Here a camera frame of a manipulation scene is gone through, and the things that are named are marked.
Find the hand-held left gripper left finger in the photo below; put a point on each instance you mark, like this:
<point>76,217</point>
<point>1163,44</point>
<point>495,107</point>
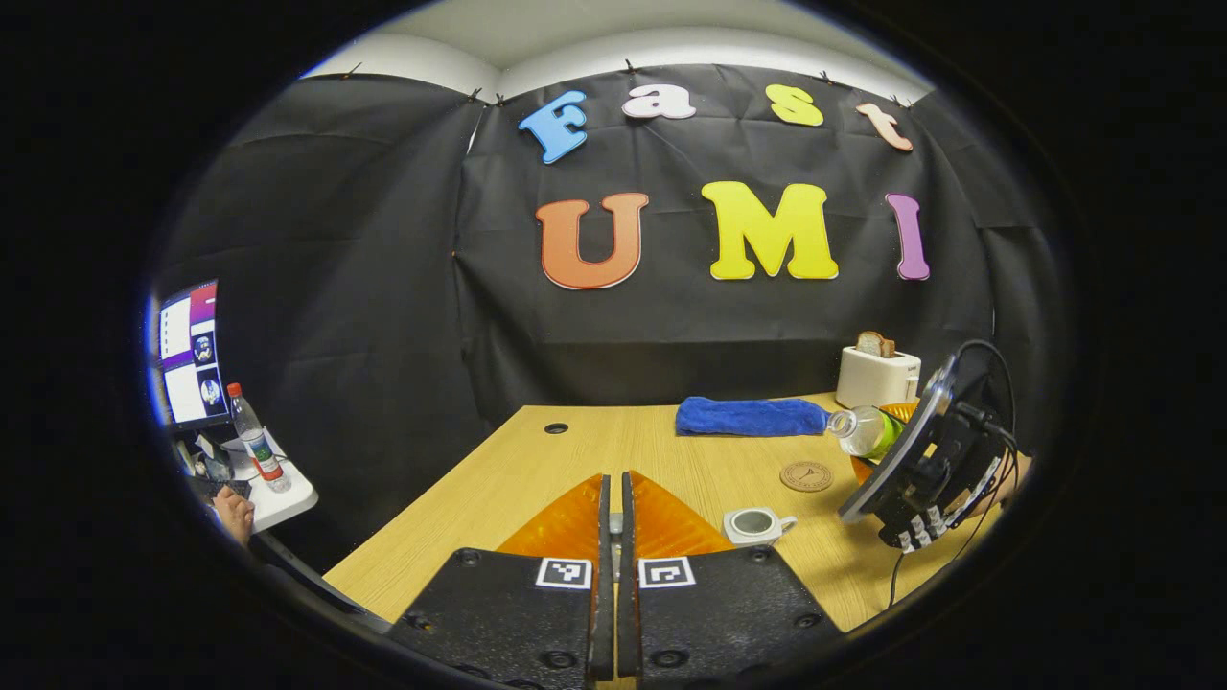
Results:
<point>601,632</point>

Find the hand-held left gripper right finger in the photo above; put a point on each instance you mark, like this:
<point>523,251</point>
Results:
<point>628,632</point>

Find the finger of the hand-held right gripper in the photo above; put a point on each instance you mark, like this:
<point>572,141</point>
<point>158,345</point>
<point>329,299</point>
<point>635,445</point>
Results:
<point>861,470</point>
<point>903,412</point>

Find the green label water bottle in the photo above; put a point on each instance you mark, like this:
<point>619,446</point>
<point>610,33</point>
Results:
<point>868,431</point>

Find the round brown coaster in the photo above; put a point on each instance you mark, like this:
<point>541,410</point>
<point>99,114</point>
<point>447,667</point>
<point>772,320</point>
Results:
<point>806,475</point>

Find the white ceramic teacup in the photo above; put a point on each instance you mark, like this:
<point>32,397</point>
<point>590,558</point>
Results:
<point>757,529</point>

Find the red cap plastic bottle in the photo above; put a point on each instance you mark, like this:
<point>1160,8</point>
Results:
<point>257,439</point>

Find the white toaster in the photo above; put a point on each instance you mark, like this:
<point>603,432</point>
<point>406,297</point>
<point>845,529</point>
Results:
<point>877,379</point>

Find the pale bread slice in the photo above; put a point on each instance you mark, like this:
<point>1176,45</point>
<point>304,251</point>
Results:
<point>869,343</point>

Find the blue folded towel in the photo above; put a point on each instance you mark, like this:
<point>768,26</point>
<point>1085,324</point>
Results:
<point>751,417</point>

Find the white side table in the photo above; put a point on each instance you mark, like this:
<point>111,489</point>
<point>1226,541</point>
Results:
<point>283,498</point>

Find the black backdrop cloth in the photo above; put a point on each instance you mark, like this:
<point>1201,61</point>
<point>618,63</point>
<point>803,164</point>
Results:
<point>383,287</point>

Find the computer monitor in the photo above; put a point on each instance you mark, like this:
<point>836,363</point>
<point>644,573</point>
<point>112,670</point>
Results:
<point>192,355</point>

